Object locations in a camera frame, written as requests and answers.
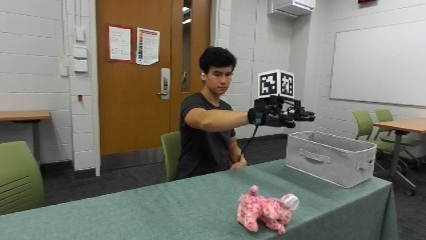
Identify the green tablecloth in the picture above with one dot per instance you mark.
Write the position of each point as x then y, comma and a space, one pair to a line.
195, 206

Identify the white whiteboard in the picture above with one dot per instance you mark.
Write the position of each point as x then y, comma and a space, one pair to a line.
380, 65

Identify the red wall pull station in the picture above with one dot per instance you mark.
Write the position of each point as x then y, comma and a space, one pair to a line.
80, 98

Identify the wooden table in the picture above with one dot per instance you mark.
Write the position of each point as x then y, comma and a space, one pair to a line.
23, 116
401, 128

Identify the white paper notice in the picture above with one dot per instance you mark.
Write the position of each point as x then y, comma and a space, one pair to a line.
120, 43

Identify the colourful paper notice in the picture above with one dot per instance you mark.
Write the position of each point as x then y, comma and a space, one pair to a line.
148, 46

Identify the grey fabric storage bin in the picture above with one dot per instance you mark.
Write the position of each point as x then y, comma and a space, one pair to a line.
330, 157

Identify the the person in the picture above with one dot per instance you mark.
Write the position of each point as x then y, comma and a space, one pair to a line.
205, 140

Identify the red ceiling sign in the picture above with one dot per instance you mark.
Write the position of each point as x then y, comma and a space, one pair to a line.
366, 1

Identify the white wall unit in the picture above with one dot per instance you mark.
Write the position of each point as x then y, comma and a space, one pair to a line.
290, 7

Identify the white marker cube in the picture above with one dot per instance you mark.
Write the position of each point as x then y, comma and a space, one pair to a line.
276, 83

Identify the wooden door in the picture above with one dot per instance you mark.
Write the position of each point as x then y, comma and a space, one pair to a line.
133, 76

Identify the white wall switch boxes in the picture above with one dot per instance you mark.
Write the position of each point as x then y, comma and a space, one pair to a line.
80, 50

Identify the pink plush toy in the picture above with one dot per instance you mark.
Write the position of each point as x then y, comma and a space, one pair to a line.
265, 210

